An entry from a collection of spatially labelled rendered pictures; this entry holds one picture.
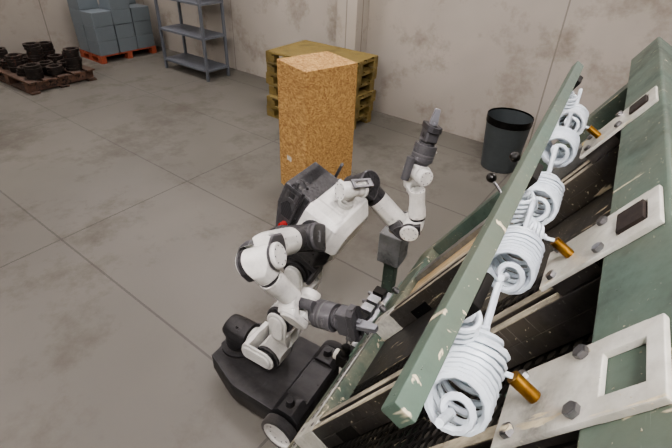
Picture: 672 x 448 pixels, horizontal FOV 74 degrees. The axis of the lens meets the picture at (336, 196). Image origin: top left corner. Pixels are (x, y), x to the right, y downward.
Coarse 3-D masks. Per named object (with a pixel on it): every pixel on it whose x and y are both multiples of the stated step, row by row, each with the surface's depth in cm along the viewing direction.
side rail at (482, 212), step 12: (612, 96) 153; (624, 96) 148; (600, 108) 154; (612, 108) 151; (588, 120) 157; (600, 120) 155; (588, 132) 158; (564, 144) 164; (492, 204) 190; (468, 216) 202; (480, 216) 196; (456, 228) 205; (468, 228) 201; (444, 240) 211; (456, 240) 208
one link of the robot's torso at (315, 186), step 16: (304, 176) 170; (320, 176) 173; (336, 176) 180; (288, 192) 165; (304, 192) 163; (320, 192) 167; (288, 208) 169; (304, 208) 161; (320, 208) 161; (336, 208) 164; (352, 208) 167; (288, 224) 167; (336, 224) 159; (352, 224) 165; (336, 240) 161; (304, 256) 176; (320, 256) 171
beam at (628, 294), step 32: (640, 64) 131; (640, 96) 105; (640, 128) 87; (640, 160) 75; (640, 192) 65; (608, 256) 58; (640, 256) 52; (608, 288) 53; (640, 288) 48; (608, 320) 48; (640, 320) 44; (640, 352) 40; (608, 384) 40; (640, 416) 35
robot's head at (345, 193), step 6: (336, 186) 160; (342, 186) 157; (348, 186) 157; (336, 192) 160; (342, 192) 157; (348, 192) 157; (354, 192) 158; (360, 192) 161; (366, 192) 162; (342, 198) 157; (348, 198) 159; (354, 198) 163; (348, 204) 163
